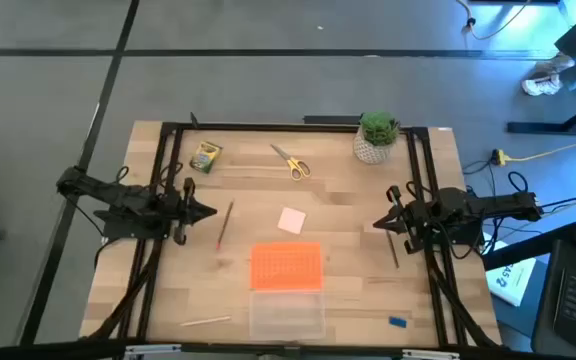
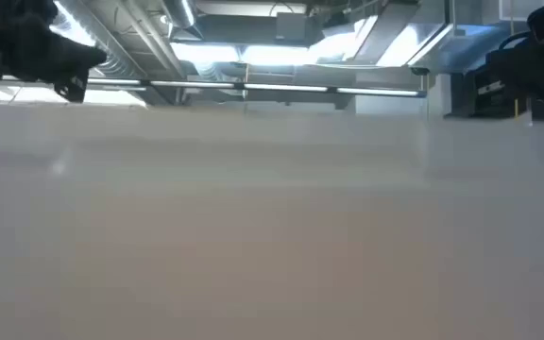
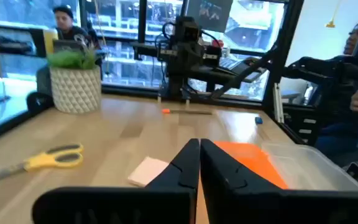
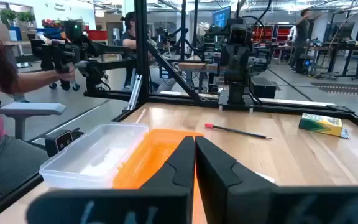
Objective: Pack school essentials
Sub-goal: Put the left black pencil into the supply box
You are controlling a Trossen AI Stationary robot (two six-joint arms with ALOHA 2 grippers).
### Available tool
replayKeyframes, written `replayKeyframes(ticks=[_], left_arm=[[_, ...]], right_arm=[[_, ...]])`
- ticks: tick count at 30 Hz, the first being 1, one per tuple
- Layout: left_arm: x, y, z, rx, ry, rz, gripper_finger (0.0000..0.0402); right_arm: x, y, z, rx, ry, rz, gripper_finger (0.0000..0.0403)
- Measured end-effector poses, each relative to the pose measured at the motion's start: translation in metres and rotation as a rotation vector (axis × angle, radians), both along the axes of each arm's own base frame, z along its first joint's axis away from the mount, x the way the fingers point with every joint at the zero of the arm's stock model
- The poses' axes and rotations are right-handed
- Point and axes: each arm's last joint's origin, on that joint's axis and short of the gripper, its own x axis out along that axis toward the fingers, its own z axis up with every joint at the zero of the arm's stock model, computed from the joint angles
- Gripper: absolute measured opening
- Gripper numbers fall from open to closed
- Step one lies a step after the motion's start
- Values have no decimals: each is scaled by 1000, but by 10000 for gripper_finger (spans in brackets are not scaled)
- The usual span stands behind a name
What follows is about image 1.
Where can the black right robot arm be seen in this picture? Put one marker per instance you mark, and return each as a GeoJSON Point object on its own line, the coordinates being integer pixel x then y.
{"type": "Point", "coordinates": [493, 205]}

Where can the person's shoe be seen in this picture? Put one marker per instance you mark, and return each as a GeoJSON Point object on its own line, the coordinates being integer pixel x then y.
{"type": "Point", "coordinates": [540, 86]}

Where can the white thin stick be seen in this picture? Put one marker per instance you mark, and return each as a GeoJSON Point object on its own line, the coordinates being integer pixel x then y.
{"type": "Point", "coordinates": [206, 321]}

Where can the dark pencil with red eraser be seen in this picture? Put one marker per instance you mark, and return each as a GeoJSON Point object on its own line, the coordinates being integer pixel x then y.
{"type": "Point", "coordinates": [225, 225]}

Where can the orange perforated tray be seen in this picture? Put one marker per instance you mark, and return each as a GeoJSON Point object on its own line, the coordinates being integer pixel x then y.
{"type": "Point", "coordinates": [286, 266]}

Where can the white book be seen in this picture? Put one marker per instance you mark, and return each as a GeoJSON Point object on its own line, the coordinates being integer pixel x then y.
{"type": "Point", "coordinates": [513, 285]}

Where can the dark pencil with orange eraser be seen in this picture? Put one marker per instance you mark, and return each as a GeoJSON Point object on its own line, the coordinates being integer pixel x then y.
{"type": "Point", "coordinates": [393, 250]}

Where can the black desk leg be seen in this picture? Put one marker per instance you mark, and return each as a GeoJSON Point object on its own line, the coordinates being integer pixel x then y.
{"type": "Point", "coordinates": [543, 128]}

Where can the black flat bar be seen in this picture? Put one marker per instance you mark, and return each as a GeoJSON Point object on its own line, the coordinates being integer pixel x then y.
{"type": "Point", "coordinates": [333, 119]}

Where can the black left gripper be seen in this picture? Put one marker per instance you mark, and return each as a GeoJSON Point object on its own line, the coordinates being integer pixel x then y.
{"type": "Point", "coordinates": [187, 210]}

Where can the green yellow crayon box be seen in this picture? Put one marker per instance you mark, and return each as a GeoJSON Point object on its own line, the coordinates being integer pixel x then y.
{"type": "Point", "coordinates": [206, 157]}

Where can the silver metal bracket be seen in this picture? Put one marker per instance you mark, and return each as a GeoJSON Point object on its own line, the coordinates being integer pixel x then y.
{"type": "Point", "coordinates": [153, 348]}
{"type": "Point", "coordinates": [430, 354]}

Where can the clear plastic storage box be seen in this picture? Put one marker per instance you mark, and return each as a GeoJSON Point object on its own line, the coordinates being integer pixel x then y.
{"type": "Point", "coordinates": [287, 317]}

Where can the pink sticky note pad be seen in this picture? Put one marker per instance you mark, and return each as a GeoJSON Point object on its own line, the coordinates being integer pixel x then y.
{"type": "Point", "coordinates": [292, 220]}

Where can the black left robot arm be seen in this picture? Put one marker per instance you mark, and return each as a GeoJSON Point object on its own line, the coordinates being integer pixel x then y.
{"type": "Point", "coordinates": [118, 195]}

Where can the black metal table frame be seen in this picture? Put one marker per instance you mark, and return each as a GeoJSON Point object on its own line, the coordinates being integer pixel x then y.
{"type": "Point", "coordinates": [268, 127]}

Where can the small blue eraser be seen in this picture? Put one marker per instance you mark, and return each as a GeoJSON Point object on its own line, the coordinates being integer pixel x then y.
{"type": "Point", "coordinates": [397, 322]}

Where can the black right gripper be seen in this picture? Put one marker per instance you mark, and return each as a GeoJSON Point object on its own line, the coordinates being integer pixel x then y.
{"type": "Point", "coordinates": [408, 217]}

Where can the person's leg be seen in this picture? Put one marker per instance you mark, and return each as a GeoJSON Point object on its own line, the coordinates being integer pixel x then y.
{"type": "Point", "coordinates": [558, 64]}

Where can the green plant in patterned pot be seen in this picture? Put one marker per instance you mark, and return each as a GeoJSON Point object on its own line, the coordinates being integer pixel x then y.
{"type": "Point", "coordinates": [375, 130]}

